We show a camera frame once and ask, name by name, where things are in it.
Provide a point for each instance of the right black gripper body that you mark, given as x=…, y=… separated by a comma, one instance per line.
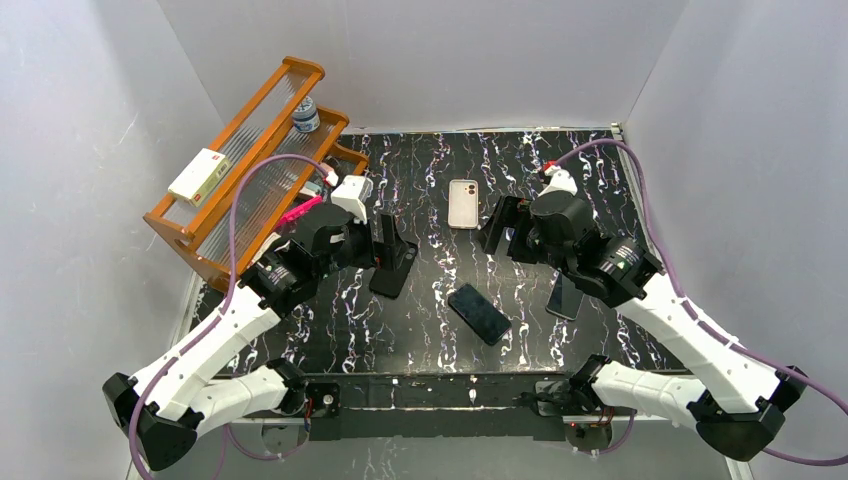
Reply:
x=502, y=225

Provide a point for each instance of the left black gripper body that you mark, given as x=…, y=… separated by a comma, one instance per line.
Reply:
x=385, y=240

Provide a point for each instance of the beige phone case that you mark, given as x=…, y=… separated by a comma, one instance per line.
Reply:
x=463, y=204

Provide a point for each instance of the silver-edged smartphone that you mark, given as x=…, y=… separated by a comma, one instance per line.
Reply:
x=565, y=299

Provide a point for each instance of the black smartphone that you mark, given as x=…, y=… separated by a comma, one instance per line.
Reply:
x=482, y=317

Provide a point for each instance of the black phone case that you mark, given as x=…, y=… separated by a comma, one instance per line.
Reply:
x=390, y=284

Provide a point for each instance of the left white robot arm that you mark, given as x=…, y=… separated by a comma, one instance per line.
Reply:
x=165, y=407

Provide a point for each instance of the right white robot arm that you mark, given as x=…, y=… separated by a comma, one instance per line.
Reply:
x=735, y=404

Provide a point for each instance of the pink highlighter marker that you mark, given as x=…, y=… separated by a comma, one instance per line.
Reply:
x=298, y=211

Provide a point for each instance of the small grey white eraser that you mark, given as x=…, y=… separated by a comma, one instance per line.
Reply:
x=305, y=193

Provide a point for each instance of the orange wooden shelf rack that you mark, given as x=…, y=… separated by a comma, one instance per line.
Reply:
x=271, y=163

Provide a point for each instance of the blue white ceramic jar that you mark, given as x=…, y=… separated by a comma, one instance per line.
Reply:
x=305, y=116

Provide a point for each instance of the white red box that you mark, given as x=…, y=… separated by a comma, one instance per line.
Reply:
x=198, y=179

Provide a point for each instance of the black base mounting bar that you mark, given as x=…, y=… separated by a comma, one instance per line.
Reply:
x=534, y=405

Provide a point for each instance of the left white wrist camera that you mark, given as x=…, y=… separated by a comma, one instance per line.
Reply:
x=351, y=195

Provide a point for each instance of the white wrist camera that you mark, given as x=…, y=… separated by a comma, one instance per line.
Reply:
x=351, y=195
x=556, y=178

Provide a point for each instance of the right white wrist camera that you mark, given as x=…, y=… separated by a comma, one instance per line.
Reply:
x=556, y=178

